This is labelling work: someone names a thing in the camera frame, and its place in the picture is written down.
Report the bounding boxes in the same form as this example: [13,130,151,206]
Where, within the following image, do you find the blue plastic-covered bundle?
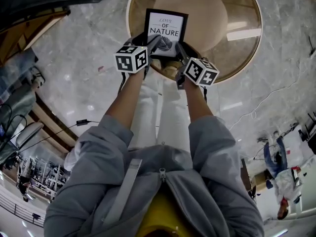
[0,47,46,106]

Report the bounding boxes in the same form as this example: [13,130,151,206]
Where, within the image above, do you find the person's grey jacket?
[43,114,265,237]

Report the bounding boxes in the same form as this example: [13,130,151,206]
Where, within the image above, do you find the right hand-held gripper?
[174,42,220,90]

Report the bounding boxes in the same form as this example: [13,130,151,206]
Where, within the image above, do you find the person's yellow shirt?
[138,191,213,237]

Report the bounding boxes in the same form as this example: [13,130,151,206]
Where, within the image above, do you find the round glass-top side table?
[125,0,263,85]

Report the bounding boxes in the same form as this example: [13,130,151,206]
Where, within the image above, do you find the black framed nature picture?
[143,8,189,59]

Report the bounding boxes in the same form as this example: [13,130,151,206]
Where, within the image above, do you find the white floor cable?
[228,55,303,131]

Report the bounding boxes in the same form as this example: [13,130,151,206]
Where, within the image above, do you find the person's left forearm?
[105,71,147,135]

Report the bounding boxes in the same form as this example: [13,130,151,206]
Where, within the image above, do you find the wooden open shelf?
[0,5,72,68]

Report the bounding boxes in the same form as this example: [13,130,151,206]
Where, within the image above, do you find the wooden slatted bench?
[28,92,81,154]

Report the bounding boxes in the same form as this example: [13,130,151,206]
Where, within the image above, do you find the person's white trousers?
[128,70,191,153]

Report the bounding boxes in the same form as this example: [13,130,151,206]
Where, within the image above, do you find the person's right forearm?
[184,79,216,128]

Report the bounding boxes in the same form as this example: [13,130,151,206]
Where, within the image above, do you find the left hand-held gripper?
[113,32,164,81]

